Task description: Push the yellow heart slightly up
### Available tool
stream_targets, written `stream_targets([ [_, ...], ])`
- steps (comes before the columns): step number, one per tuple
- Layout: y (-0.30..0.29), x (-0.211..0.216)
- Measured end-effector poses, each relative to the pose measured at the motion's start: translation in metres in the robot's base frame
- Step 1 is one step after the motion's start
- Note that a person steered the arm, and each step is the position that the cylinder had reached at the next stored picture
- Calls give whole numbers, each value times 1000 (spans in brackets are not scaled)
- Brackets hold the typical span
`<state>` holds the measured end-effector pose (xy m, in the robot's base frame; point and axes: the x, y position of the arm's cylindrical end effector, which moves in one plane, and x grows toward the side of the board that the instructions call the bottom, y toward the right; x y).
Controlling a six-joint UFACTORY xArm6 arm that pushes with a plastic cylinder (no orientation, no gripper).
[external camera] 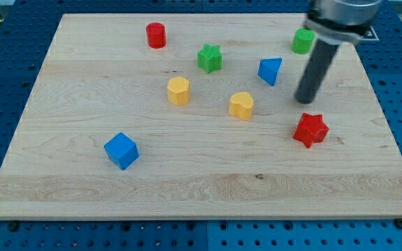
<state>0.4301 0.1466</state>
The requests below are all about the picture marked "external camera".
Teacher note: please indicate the black white fiducial marker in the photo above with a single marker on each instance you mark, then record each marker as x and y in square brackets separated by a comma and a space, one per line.
[370, 35]

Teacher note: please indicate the red star block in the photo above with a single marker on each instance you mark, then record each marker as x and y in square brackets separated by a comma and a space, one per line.
[310, 129]

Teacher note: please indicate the red cylinder block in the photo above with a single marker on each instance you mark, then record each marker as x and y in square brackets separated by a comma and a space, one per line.
[156, 36]

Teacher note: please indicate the green cylinder block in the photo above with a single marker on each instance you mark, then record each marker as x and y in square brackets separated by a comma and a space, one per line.
[302, 41]

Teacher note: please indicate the light wooden board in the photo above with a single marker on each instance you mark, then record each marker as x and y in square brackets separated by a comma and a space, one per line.
[196, 162]

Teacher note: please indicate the blue triangle block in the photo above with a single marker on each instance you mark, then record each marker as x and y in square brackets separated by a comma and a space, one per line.
[268, 70]

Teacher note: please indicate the blue cube block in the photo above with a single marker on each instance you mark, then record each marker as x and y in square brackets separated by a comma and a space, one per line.
[122, 151]

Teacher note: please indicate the yellow hexagon block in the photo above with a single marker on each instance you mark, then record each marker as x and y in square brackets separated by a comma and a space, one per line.
[178, 91]

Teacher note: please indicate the yellow heart block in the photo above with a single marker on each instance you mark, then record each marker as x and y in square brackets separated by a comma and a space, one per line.
[241, 105]

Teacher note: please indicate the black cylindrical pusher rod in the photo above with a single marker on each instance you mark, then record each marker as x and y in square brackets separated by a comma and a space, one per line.
[318, 64]

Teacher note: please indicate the green star block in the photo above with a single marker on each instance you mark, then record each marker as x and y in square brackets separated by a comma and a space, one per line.
[210, 58]

